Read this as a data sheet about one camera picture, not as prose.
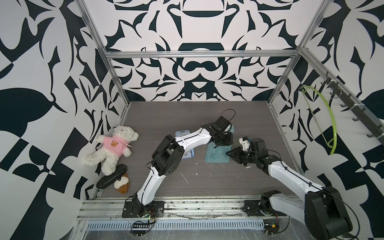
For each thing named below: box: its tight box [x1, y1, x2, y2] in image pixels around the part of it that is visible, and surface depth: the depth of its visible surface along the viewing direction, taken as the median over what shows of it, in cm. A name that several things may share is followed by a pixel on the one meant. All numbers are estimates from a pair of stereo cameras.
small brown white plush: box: [113, 173, 130, 194], surface depth 81 cm
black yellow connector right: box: [263, 218, 280, 235], surface depth 73 cm
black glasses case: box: [96, 164, 128, 190], surface depth 82 cm
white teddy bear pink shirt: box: [84, 125, 139, 176], surface depth 89 cm
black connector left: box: [129, 222, 151, 236], surface depth 74 cm
